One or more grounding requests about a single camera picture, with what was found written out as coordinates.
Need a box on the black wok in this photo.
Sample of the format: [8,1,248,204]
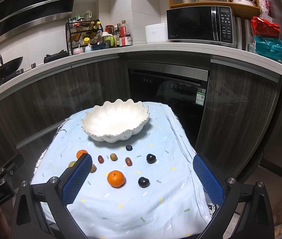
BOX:
[0,54,23,79]

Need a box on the large orange mandarin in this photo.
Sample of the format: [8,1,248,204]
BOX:
[107,170,126,188]

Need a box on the light blue confetti cloth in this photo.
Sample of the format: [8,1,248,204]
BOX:
[32,102,211,238]

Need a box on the black range hood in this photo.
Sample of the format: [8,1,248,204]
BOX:
[0,0,74,43]

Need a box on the small orange mandarin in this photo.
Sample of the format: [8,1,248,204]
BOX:
[76,149,88,159]

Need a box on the teal snack bag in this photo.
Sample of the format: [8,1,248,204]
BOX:
[254,35,282,63]

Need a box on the tan longan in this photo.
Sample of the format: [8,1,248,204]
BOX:
[90,164,97,173]
[110,153,118,161]

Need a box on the green round fruit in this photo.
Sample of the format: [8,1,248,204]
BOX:
[68,161,76,168]

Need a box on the black spice rack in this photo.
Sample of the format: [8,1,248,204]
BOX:
[65,17,104,55]

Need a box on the white rice cooker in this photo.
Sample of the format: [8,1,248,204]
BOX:
[145,23,168,44]

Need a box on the dark blueberry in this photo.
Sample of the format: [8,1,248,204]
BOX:
[126,145,133,151]

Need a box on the red snack bag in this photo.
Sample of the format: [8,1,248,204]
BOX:
[251,16,280,38]

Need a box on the white scalloped ceramic bowl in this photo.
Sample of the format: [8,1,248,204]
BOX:
[81,99,149,143]

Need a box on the black microwave oven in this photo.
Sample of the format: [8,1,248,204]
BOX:
[166,5,237,48]

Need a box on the black built-in dishwasher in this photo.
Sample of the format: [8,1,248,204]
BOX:
[128,63,209,146]

